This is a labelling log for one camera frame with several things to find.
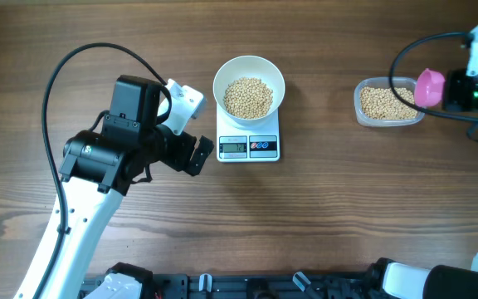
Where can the yellow soybeans in container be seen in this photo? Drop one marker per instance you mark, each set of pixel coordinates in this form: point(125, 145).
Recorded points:
point(382, 104)

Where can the white digital kitchen scale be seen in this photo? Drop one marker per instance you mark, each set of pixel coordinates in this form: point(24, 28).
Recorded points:
point(249, 142)

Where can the white bowl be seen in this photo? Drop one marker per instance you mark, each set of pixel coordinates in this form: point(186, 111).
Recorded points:
point(249, 66)

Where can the pink plastic scoop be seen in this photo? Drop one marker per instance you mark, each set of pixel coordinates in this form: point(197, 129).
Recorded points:
point(429, 88)

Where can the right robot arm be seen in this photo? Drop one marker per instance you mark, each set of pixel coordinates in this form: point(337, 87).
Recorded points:
point(399, 280)

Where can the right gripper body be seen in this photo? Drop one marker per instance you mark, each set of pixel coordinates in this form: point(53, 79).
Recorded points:
point(465, 92)

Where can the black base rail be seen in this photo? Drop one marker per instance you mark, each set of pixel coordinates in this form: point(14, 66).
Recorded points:
point(207, 286)

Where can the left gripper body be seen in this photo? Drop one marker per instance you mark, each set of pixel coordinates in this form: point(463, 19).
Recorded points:
point(148, 129)

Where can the clear plastic container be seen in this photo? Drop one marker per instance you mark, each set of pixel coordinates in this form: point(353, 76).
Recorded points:
point(378, 82)

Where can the soybeans in bowl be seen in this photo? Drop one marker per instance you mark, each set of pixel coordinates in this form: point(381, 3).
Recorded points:
point(248, 98)

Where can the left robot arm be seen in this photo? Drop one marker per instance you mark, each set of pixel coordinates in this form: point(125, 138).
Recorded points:
point(96, 174)

